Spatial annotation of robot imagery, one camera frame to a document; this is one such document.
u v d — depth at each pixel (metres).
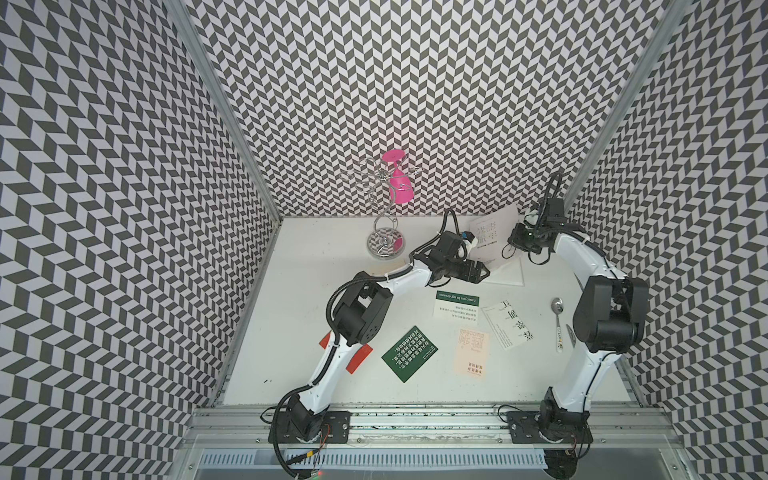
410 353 0.85
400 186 1.02
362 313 0.58
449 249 0.77
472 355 0.85
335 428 0.72
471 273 0.85
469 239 0.88
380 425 0.75
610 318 0.50
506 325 0.91
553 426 0.67
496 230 1.01
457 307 0.94
